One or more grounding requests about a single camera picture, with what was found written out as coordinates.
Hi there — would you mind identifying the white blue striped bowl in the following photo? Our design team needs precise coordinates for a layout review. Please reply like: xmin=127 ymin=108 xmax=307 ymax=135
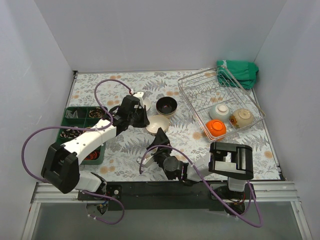
xmin=145 ymin=115 xmax=170 ymax=135

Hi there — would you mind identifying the plain white bowl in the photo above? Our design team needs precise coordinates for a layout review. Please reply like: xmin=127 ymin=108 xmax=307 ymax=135
xmin=143 ymin=97 xmax=151 ymax=111

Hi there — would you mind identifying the beige gold dotted bowl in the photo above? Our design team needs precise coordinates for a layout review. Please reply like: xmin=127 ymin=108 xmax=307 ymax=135
xmin=155 ymin=96 xmax=178 ymax=113

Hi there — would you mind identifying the orange plastic bowl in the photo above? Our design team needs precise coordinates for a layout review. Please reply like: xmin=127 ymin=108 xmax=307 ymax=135
xmin=205 ymin=119 xmax=227 ymax=142

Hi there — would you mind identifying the pale green checked bowl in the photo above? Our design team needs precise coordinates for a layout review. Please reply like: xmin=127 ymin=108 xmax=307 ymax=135
xmin=209 ymin=103 xmax=231 ymax=122

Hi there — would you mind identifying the beige bowl green leaf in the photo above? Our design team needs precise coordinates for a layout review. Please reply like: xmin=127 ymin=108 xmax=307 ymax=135
xmin=157 ymin=110 xmax=177 ymax=119

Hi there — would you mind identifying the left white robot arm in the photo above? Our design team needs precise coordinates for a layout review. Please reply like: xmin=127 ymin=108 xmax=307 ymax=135
xmin=41 ymin=92 xmax=150 ymax=200

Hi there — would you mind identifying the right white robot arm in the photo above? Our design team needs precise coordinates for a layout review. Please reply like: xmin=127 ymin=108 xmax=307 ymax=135
xmin=146 ymin=128 xmax=254 ymax=199

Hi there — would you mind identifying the floral tablecloth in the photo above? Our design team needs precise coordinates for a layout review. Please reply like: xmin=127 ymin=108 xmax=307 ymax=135
xmin=68 ymin=71 xmax=281 ymax=182

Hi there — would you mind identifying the green compartment tray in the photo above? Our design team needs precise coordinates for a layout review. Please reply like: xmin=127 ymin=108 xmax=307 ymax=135
xmin=56 ymin=106 xmax=105 ymax=166

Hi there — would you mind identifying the clear plastic bag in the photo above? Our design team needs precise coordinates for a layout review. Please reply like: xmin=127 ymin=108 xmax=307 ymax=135
xmin=65 ymin=110 xmax=79 ymax=119

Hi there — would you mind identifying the beige orange flower bowl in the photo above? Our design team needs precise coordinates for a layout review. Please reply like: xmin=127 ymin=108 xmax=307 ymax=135
xmin=229 ymin=108 xmax=254 ymax=129

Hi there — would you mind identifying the green folded cloth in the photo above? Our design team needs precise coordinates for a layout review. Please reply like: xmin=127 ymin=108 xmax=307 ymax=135
xmin=216 ymin=60 xmax=259 ymax=90

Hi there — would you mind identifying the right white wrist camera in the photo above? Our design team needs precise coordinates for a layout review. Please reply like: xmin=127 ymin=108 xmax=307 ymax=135
xmin=136 ymin=153 xmax=154 ymax=168

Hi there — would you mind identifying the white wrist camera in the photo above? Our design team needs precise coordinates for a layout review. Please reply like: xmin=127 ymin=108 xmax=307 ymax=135
xmin=132 ymin=91 xmax=145 ymax=108
xmin=136 ymin=153 xmax=154 ymax=168

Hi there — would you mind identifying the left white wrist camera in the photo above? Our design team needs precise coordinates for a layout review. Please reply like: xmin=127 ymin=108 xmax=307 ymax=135
xmin=132 ymin=91 xmax=145 ymax=108

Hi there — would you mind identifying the coiled braided cord top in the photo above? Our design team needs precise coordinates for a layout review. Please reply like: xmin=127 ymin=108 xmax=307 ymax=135
xmin=88 ymin=106 xmax=107 ymax=119

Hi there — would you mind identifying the coiled braided cord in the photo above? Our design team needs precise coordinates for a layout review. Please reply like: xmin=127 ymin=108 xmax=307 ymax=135
xmin=88 ymin=106 xmax=107 ymax=119
xmin=59 ymin=126 xmax=83 ymax=139

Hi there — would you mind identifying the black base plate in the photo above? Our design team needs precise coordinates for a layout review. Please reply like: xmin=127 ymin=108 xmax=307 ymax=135
xmin=77 ymin=180 xmax=257 ymax=212

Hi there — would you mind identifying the coiled braided cord middle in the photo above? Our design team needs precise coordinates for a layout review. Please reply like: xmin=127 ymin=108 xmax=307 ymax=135
xmin=59 ymin=126 xmax=83 ymax=139

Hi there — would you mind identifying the metal wire dish rack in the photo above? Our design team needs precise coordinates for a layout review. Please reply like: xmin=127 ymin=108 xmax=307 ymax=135
xmin=178 ymin=65 xmax=266 ymax=142

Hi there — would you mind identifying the aluminium frame rail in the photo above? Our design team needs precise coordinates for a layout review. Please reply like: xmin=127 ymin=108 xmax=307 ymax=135
xmin=31 ymin=181 xmax=301 ymax=203

